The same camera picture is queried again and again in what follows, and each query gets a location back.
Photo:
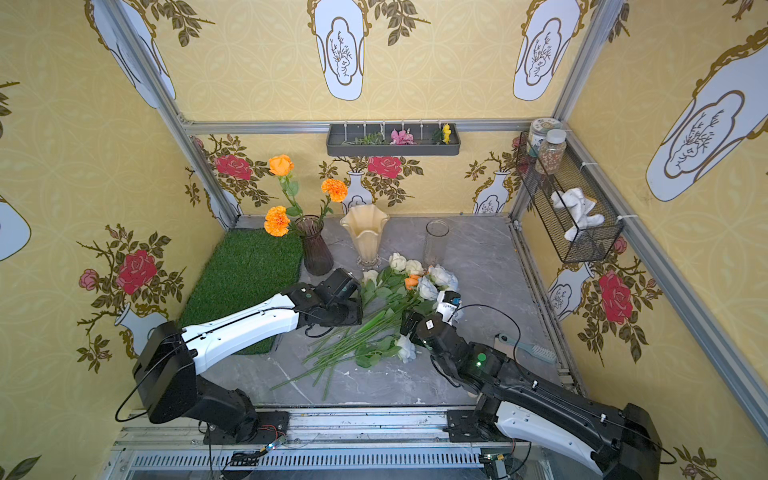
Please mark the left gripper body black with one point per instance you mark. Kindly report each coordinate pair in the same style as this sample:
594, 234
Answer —
352, 309

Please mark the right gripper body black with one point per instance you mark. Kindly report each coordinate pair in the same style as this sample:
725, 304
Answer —
411, 324

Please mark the orange carnation flower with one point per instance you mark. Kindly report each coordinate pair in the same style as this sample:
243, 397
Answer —
277, 222

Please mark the orange marigold flower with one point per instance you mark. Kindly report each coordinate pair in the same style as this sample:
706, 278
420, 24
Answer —
335, 191

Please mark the orange rose flower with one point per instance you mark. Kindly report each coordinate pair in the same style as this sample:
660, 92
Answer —
282, 167

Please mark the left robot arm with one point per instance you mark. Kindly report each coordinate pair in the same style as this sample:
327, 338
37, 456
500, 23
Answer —
169, 371

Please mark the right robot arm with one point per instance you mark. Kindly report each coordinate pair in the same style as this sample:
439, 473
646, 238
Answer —
513, 402

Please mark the purple ribbed glass vase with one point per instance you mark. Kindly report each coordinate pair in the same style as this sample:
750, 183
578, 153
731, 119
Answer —
318, 259

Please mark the white rose near stems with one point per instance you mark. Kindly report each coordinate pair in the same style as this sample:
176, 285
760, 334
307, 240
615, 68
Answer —
406, 349

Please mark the teal scrub brush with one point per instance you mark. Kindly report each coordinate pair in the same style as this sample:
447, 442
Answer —
510, 346

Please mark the cream rose flower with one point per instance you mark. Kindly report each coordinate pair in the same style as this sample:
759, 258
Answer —
401, 265

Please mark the small orange flower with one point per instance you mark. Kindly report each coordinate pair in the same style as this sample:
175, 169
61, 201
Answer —
412, 282

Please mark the cream fluted glass vase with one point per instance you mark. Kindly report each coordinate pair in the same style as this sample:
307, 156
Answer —
365, 224

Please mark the white rose flower large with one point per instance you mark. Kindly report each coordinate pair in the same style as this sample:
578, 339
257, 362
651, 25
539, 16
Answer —
443, 279

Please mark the green artificial grass mat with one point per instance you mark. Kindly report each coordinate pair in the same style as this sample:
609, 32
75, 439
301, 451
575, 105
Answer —
246, 268

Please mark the clear glass vase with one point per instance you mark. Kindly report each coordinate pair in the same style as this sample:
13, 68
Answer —
437, 234

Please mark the pink flower on shelf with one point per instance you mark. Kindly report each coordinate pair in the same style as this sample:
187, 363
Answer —
402, 137

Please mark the white cloth figure in basket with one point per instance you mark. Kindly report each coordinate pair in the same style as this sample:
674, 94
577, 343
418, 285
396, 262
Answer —
579, 206

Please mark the yellow flower on shelf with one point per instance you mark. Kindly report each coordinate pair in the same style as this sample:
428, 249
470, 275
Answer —
446, 133

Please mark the jar with white lid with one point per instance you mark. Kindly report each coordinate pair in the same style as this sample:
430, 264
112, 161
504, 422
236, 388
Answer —
551, 151

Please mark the jar with patterned lid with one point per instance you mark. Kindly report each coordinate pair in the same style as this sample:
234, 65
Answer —
537, 133

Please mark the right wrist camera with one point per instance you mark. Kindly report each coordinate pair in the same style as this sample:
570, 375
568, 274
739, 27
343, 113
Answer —
448, 302

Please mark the grey wall shelf tray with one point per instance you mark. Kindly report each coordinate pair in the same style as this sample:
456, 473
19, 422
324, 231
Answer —
388, 138

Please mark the black wire basket shelf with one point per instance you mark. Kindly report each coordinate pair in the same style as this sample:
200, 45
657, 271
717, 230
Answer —
592, 244

